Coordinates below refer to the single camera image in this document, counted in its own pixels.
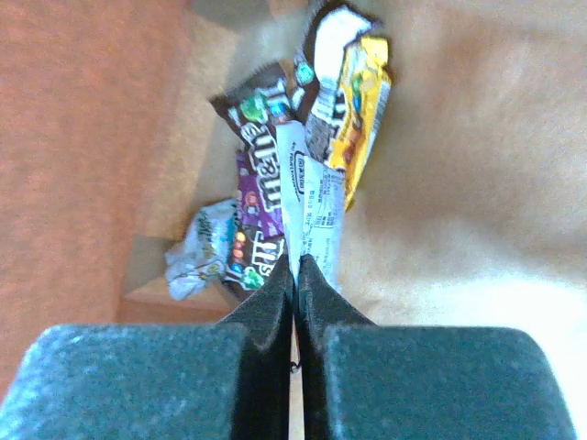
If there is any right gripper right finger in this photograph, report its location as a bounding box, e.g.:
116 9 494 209
295 256 576 439

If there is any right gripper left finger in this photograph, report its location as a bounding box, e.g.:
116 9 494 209
1 258 294 439

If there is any red brown paper bag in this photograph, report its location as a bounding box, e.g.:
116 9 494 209
1 1 586 412

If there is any yellow m&m's pack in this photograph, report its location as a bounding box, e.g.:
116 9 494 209
325 35 393 209

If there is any silver white snack wrapper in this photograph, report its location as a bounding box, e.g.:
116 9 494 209
165 198 237 301

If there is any purple candy pack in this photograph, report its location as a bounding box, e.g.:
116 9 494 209
236 150 283 238

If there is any brown m&m's pack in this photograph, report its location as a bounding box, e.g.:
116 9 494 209
209 62 294 213

